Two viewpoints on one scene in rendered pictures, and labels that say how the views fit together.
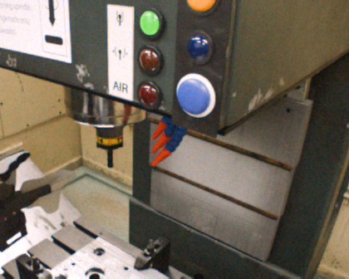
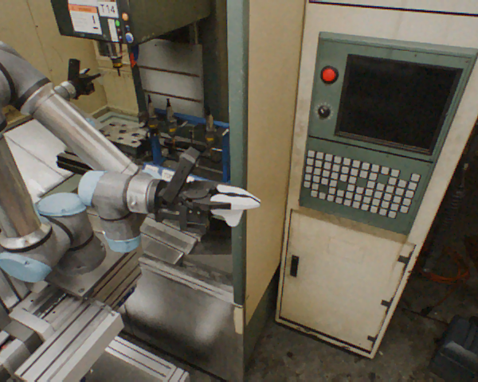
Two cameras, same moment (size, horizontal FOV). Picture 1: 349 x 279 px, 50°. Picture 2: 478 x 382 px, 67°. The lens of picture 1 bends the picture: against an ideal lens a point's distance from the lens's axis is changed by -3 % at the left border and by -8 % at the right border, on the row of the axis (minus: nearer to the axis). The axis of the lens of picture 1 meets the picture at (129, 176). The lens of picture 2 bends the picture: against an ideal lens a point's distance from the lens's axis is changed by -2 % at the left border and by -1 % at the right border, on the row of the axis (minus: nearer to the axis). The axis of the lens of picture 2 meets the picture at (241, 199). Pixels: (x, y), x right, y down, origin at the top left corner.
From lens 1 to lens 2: 141 cm
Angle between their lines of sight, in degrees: 14
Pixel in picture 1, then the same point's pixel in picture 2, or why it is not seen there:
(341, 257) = not seen: hidden behind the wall
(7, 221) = (88, 85)
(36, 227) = not seen: hidden behind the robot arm
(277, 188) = (197, 87)
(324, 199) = (217, 88)
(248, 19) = (135, 21)
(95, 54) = (107, 31)
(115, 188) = (131, 119)
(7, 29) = (80, 25)
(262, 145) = (186, 68)
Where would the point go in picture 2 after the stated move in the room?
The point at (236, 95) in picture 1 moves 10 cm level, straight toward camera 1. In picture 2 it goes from (137, 37) to (131, 43)
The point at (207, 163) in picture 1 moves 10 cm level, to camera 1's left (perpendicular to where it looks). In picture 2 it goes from (167, 83) to (151, 84)
